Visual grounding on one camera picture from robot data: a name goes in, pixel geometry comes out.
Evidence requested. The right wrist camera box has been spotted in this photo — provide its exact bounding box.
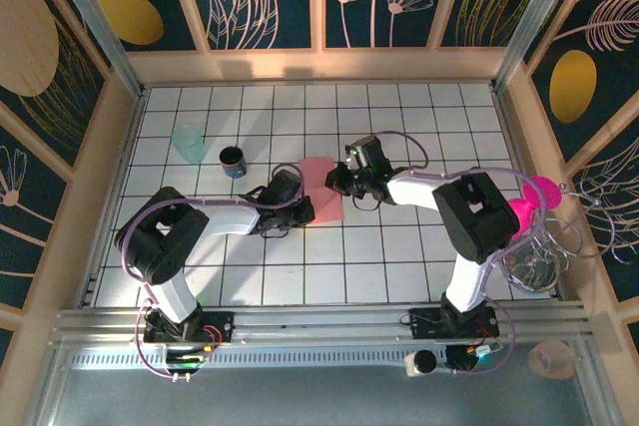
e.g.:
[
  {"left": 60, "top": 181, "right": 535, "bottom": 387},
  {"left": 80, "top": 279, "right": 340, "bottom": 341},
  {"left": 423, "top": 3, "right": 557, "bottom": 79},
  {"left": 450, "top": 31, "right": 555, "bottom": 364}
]
[{"left": 343, "top": 135, "right": 386, "bottom": 171}]

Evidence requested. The magenta felt disc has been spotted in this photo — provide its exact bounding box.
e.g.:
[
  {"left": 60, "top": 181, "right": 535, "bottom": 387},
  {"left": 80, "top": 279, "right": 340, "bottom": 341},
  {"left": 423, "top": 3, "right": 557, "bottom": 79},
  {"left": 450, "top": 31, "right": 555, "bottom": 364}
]
[
  {"left": 522, "top": 175, "right": 563, "bottom": 211},
  {"left": 506, "top": 198, "right": 535, "bottom": 240}
]

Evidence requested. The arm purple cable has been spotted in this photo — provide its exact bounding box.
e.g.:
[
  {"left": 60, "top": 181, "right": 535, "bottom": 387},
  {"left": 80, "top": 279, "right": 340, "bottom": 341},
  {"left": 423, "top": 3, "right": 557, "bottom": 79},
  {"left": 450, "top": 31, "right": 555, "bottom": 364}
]
[
  {"left": 122, "top": 162, "right": 306, "bottom": 383},
  {"left": 371, "top": 130, "right": 545, "bottom": 378}
]

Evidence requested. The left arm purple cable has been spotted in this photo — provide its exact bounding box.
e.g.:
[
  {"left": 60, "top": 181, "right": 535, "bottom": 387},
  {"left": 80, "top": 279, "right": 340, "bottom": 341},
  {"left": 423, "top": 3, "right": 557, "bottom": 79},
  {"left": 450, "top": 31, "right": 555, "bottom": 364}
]
[{"left": 122, "top": 162, "right": 306, "bottom": 383}]

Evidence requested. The pink square paper sheet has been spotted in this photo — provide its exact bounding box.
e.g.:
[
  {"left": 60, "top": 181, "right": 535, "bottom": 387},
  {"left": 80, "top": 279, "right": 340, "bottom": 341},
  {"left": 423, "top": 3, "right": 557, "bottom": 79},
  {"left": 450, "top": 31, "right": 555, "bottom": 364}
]
[{"left": 298, "top": 156, "right": 346, "bottom": 225}]

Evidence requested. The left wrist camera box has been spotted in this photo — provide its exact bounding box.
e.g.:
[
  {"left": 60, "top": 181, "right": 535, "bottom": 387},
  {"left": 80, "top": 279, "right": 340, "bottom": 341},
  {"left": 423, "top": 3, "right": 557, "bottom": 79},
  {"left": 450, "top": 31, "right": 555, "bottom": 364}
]
[{"left": 264, "top": 170, "right": 304, "bottom": 206}]

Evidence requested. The aluminium mounting rail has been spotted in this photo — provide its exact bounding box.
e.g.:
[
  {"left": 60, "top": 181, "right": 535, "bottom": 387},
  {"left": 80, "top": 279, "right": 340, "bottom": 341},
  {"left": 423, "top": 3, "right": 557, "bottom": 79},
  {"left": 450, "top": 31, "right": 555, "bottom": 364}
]
[{"left": 49, "top": 299, "right": 599, "bottom": 346}]

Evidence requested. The perforated metal cable tray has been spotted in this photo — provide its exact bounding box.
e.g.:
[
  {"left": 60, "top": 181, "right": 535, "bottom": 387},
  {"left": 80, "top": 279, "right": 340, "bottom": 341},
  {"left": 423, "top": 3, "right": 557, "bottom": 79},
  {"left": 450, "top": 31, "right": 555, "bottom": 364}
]
[{"left": 69, "top": 347, "right": 453, "bottom": 371}]

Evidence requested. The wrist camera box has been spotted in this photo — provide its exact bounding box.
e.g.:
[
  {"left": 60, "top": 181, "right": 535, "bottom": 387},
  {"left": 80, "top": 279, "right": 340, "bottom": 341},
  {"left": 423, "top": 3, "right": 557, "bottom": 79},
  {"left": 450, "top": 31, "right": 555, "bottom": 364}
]
[
  {"left": 343, "top": 135, "right": 386, "bottom": 171},
  {"left": 264, "top": 170, "right": 304, "bottom": 206}
]

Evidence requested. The aluminium frame post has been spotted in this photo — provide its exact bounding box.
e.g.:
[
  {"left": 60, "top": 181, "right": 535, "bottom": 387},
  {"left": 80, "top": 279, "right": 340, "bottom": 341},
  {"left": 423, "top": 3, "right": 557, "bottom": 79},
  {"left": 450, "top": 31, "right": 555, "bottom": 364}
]
[
  {"left": 42, "top": 0, "right": 147, "bottom": 98},
  {"left": 491, "top": 0, "right": 586, "bottom": 91}
]

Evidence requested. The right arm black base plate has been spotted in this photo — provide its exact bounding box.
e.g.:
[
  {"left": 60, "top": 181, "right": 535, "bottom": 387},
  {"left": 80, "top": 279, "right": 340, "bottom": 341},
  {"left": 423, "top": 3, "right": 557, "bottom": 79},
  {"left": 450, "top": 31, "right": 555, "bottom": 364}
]
[{"left": 407, "top": 306, "right": 500, "bottom": 340}]

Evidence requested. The translucent pink round disc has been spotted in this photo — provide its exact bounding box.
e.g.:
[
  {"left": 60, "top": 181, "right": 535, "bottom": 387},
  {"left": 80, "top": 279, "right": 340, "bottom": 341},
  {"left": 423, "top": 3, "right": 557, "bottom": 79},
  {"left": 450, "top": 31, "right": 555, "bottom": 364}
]
[{"left": 527, "top": 338, "right": 580, "bottom": 380}]

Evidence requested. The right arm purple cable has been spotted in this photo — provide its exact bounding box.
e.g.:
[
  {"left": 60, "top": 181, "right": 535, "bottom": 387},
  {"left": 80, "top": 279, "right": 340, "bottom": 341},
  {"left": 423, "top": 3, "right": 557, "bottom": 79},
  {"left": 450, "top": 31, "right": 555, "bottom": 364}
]
[{"left": 371, "top": 130, "right": 545, "bottom": 378}]

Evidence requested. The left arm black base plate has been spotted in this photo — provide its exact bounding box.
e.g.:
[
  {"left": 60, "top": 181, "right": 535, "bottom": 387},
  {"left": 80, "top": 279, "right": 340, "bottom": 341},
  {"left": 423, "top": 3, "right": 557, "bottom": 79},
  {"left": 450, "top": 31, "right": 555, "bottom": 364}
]
[{"left": 143, "top": 310, "right": 236, "bottom": 345}]

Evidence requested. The dark blue mug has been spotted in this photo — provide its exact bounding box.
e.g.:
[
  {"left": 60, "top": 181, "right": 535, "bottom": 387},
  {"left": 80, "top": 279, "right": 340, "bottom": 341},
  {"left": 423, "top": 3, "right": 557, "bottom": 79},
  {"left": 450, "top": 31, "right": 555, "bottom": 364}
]
[{"left": 218, "top": 145, "right": 249, "bottom": 180}]

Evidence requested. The small white black webcam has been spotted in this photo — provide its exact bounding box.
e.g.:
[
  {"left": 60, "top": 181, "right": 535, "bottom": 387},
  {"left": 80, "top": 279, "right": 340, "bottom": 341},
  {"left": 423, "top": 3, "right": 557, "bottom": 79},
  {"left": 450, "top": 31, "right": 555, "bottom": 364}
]
[{"left": 404, "top": 349, "right": 439, "bottom": 378}]

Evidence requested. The clear teal plastic cup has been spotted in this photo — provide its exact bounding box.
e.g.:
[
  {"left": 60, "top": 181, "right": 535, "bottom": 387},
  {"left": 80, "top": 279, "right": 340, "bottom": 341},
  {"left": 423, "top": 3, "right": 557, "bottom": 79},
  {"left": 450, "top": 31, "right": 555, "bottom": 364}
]
[{"left": 171, "top": 124, "right": 208, "bottom": 165}]

